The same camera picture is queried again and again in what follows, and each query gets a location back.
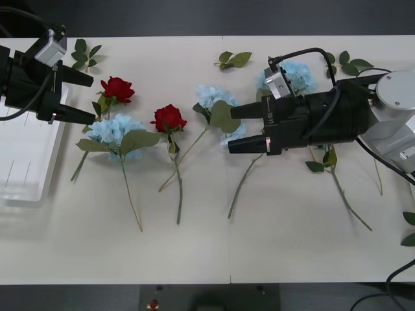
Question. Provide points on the red emergency stop button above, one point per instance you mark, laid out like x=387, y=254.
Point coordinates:
x=152, y=304

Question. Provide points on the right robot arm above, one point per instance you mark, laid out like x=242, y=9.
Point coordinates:
x=389, y=107

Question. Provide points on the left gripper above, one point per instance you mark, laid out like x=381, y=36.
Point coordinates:
x=29, y=84

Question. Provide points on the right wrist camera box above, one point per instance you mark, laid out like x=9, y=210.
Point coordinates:
x=279, y=85

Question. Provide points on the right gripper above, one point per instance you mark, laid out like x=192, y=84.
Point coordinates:
x=288, y=126

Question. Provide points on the shallow white box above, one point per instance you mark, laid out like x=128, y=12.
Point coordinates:
x=29, y=162

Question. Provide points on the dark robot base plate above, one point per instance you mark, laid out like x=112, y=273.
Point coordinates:
x=207, y=299

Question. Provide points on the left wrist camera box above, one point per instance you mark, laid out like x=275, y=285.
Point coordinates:
x=50, y=48

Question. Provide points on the green leaf twig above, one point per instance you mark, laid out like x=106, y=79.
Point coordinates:
x=350, y=68
x=240, y=59
x=81, y=45

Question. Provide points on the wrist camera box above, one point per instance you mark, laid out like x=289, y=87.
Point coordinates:
x=279, y=85
x=50, y=48

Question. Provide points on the green leaf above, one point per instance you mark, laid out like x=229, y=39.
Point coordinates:
x=410, y=217
x=409, y=240

